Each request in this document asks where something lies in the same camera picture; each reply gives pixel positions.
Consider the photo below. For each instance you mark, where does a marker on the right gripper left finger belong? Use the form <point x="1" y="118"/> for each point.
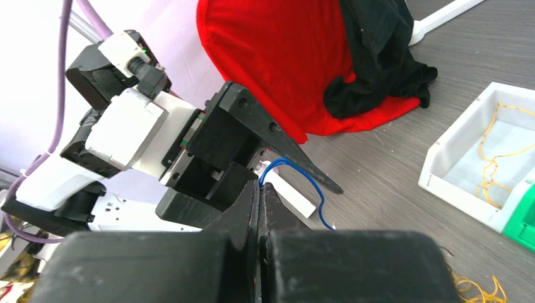
<point x="217" y="264"/>

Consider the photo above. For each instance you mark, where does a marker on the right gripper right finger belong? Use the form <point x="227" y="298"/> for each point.
<point x="299" y="264"/>

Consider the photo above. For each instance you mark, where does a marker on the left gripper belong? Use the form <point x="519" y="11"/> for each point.
<point x="214" y="156"/>

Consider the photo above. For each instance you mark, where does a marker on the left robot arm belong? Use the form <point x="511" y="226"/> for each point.
<point x="73" y="190"/>

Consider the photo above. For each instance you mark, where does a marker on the red shirt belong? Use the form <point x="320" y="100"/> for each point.
<point x="286" y="53"/>

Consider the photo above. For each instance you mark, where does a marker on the black shirt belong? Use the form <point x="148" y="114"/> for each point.
<point x="378" y="35"/>

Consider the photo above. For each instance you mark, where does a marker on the white plastic bin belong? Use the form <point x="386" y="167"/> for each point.
<point x="484" y="162"/>

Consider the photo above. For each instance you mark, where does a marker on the green plastic bin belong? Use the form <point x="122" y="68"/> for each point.
<point x="520" y="227"/>

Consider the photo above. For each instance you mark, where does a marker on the metal clothes rack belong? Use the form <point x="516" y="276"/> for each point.
<point x="94" y="29"/>

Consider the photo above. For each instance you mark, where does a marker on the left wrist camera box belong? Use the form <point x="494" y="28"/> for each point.
<point x="136" y="132"/>

